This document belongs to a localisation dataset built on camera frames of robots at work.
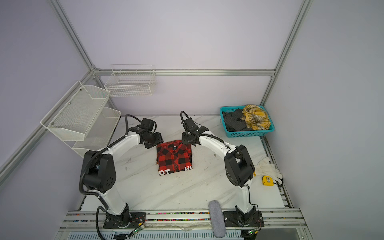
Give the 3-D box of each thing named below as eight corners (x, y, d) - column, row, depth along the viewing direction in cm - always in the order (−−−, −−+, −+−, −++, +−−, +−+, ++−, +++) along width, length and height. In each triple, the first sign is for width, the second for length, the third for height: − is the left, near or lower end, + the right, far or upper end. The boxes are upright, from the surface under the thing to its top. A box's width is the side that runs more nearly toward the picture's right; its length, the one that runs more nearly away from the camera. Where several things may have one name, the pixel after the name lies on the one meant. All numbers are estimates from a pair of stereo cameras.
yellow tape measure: (263, 186, 87) (265, 184, 85) (261, 177, 90) (262, 175, 88) (272, 186, 87) (274, 184, 85) (269, 177, 90) (271, 175, 88)
